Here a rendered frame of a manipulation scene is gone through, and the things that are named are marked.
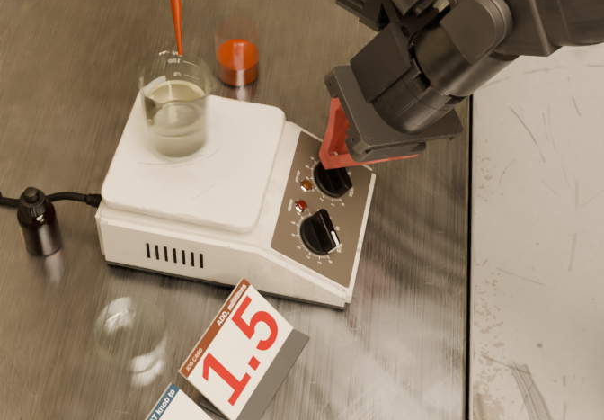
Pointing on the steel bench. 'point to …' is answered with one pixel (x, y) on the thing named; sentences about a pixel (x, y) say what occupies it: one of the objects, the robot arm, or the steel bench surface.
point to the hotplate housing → (223, 245)
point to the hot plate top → (200, 169)
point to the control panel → (288, 238)
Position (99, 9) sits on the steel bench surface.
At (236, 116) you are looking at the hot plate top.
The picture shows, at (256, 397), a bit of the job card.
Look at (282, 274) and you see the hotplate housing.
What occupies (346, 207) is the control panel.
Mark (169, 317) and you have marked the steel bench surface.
